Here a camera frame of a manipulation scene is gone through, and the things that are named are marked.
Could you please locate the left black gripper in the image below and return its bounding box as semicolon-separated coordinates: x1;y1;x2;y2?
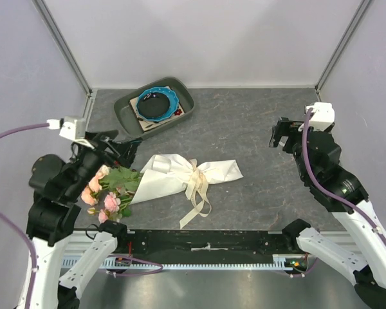
65;129;143;199

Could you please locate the white wrapping paper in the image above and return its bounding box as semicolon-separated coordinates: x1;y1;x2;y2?
131;154;243;204

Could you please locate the pink artificial flower bouquet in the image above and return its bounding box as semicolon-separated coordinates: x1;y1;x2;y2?
80;165;143;223

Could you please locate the cream printed ribbon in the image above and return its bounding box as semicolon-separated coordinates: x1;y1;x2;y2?
179;159;212;229

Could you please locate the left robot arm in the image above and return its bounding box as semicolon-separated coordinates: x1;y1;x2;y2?
18;130;142;308

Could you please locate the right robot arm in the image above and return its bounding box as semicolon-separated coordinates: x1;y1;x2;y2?
269;118;386;308

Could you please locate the grey green plastic tray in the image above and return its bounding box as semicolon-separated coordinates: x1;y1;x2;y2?
114;77;195;140

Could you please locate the wooden puzzle board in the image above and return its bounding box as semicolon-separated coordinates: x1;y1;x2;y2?
129;96;185;132

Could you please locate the blue scalloped bowl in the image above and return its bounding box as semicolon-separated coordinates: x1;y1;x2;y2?
136;87;179;122

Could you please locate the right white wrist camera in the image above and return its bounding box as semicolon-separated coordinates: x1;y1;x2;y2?
305;102;335;132

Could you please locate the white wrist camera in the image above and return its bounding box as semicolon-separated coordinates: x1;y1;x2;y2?
305;102;335;132
46;117;86;141

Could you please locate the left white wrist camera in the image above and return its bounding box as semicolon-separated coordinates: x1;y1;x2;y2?
46;117;86;141

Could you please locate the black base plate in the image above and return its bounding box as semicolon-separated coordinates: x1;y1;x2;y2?
113;229;306;264

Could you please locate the slotted cable duct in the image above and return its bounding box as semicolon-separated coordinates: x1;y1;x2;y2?
61;256;306;270

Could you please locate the aluminium frame rail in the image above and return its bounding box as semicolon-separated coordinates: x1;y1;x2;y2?
32;0;93;96

